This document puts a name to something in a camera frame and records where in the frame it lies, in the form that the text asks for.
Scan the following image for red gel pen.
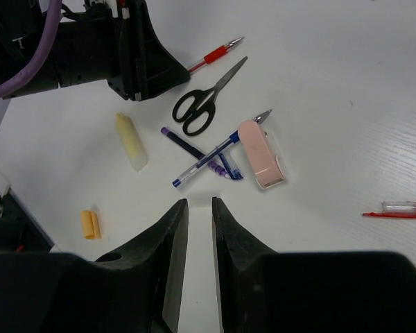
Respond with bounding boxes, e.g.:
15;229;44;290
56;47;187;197
188;37;245;75

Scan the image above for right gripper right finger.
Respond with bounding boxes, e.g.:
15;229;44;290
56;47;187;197
211;197;416;332

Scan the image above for blue gel pen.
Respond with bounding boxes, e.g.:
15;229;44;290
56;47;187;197
171;108;273;189

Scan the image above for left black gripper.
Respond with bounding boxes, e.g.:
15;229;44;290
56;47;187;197
0;1;190;101

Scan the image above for yellow highlighter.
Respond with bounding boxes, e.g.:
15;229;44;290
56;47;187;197
116;112;148;171

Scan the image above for clear blue pen cap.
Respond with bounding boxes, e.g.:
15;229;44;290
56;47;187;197
208;153;243;180

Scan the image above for red pen cap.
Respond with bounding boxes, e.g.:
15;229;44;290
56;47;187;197
362;201;416;219

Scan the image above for pink mini stapler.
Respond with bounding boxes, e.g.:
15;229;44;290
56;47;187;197
238;120;285;189

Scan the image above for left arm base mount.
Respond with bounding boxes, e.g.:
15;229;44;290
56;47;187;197
0;193;54;254

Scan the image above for orange highlighter cap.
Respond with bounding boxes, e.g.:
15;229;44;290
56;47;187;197
80;210;101;240

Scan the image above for black handled scissors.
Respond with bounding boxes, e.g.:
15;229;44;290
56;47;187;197
172;56;248;137

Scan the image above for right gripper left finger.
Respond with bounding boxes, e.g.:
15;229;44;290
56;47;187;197
0;199;189;332

